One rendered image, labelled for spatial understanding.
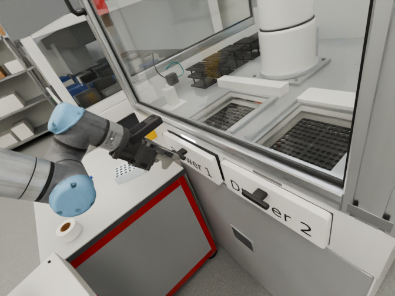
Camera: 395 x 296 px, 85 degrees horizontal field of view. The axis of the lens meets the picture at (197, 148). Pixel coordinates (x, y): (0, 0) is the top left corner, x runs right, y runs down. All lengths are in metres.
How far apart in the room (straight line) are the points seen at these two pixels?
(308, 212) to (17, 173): 0.51
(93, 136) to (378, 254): 0.61
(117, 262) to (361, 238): 0.83
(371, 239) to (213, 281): 1.08
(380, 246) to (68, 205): 0.53
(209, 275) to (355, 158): 1.22
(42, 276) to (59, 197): 0.39
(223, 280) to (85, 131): 1.15
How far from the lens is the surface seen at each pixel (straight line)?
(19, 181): 0.44
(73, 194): 0.44
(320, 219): 0.49
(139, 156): 0.62
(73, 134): 0.55
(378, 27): 0.29
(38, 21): 1.37
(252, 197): 0.53
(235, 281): 1.43
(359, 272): 0.60
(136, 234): 0.97
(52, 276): 0.77
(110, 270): 1.04
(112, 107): 1.45
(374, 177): 0.38
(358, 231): 0.49
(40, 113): 5.02
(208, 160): 0.63
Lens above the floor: 1.32
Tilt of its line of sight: 35 degrees down
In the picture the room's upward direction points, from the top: 20 degrees counter-clockwise
